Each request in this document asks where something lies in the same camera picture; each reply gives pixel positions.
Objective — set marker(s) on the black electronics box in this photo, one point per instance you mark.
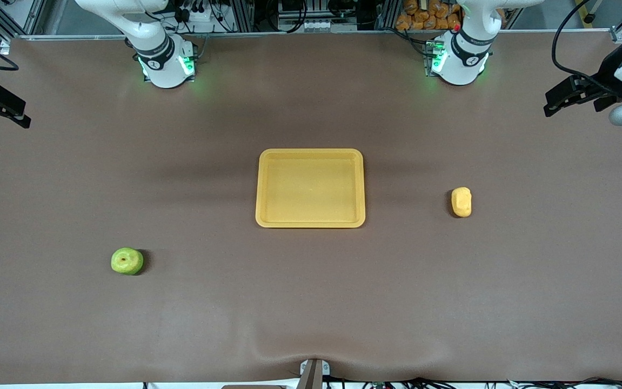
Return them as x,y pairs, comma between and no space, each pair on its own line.
310,11

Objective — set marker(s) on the yellow potato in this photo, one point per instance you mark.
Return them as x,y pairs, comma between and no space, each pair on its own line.
461,202

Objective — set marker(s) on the green apple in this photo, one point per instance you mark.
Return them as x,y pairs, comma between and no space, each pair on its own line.
126,262

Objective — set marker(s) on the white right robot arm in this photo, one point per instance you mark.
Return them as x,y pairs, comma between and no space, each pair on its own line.
165,70

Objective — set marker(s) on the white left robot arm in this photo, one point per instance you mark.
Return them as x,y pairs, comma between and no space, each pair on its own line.
462,59

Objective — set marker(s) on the yellow pole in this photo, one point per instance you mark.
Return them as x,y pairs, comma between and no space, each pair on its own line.
583,11

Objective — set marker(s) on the pile of orange toy food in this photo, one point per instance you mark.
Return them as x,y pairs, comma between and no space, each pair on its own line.
424,19

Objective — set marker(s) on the yellow plastic tray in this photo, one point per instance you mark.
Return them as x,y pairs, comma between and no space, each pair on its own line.
310,189

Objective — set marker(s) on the upright aluminium frame profile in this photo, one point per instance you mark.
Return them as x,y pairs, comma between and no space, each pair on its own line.
241,13
385,13

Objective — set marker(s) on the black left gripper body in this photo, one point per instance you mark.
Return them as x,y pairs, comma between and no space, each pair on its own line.
607,71

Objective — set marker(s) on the aluminium table edge rail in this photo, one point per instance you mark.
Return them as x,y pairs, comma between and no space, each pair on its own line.
310,33

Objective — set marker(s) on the white power strip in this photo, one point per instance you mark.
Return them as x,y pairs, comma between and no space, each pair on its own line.
197,16

